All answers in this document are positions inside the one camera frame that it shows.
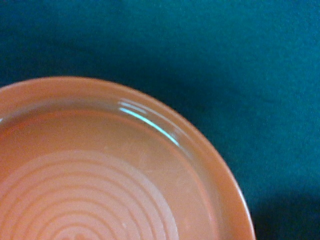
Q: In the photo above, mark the orange plastic plate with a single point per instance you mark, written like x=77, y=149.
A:
x=86, y=159

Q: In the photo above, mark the black tablecloth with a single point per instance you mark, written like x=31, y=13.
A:
x=246, y=73

